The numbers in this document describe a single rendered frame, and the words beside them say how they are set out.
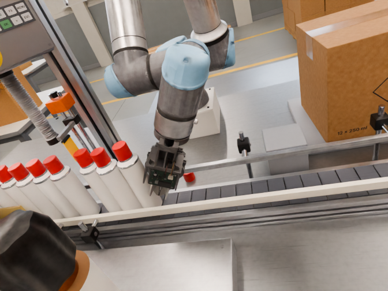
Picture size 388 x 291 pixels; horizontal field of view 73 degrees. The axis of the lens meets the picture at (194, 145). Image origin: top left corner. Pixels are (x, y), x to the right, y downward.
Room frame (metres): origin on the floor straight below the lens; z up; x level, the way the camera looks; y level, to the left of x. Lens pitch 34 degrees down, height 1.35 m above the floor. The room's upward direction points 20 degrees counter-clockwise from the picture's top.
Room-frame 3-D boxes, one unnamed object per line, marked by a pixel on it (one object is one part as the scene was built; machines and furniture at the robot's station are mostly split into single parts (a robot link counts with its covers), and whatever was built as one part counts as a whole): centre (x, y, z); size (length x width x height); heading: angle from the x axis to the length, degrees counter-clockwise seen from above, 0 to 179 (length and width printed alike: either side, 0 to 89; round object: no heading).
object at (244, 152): (0.50, -0.11, 0.91); 0.07 x 0.03 x 0.17; 162
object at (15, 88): (0.67, 0.35, 1.18); 0.04 x 0.04 x 0.21
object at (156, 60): (0.53, -0.04, 1.19); 0.11 x 0.11 x 0.08; 71
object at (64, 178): (0.56, 0.33, 0.98); 0.05 x 0.05 x 0.20
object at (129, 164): (0.51, 0.15, 0.98); 0.05 x 0.05 x 0.20
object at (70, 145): (0.55, 0.27, 1.09); 0.03 x 0.01 x 0.06; 162
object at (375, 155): (0.41, -0.40, 0.91); 0.07 x 0.03 x 0.17; 162
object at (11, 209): (0.58, 0.52, 0.94); 0.10 x 0.01 x 0.09; 72
